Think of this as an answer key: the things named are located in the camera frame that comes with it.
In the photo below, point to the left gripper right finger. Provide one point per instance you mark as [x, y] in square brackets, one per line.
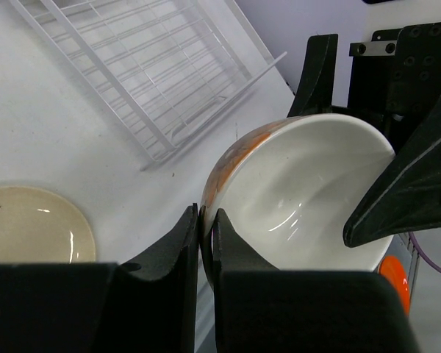
[259, 308]

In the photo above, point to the cream floral plate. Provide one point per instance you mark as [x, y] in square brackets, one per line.
[38, 226]

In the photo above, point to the white ceramic bowl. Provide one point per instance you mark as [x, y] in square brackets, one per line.
[288, 188]

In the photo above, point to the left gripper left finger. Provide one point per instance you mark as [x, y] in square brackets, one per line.
[147, 304]

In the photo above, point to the white wire dish rack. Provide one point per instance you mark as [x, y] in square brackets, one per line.
[165, 69]

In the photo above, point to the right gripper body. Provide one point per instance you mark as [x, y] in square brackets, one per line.
[396, 79]

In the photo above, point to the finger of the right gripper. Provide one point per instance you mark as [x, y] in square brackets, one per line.
[407, 195]
[315, 89]

